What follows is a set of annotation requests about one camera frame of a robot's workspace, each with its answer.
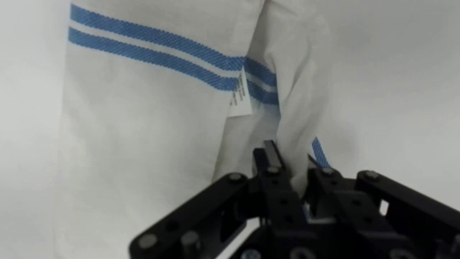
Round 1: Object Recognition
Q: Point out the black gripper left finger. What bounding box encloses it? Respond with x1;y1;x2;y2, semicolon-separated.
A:
128;139;306;259

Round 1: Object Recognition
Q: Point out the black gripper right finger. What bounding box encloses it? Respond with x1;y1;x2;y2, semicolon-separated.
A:
306;165;460;259

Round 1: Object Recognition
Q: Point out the white towel with blue stripes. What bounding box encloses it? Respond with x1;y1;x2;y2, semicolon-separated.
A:
52;0;336;259

